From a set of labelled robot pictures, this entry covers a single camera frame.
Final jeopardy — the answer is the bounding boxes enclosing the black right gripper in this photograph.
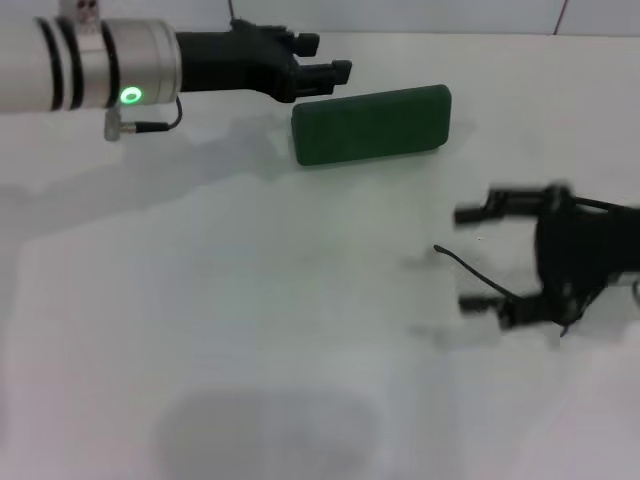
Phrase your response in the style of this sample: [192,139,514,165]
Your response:
[452,182,640,331]

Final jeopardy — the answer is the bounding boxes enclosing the green glasses case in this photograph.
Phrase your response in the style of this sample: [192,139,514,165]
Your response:
[291,83,454,168]

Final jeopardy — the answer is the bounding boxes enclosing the black glasses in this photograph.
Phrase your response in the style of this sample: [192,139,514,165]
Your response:
[432,195,640,339]

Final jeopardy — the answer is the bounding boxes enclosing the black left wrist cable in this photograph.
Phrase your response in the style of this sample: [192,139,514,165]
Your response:
[103,94,184,144]

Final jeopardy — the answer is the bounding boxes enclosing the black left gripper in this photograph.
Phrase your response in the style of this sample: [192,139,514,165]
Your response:
[174,18,353,105]

